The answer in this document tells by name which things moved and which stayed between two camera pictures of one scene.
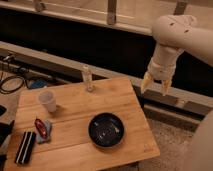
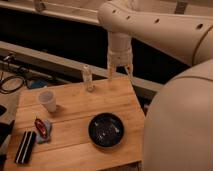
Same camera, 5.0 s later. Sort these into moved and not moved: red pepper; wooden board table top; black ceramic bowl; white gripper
Moved: white gripper
Not moved: black ceramic bowl; wooden board table top; red pepper
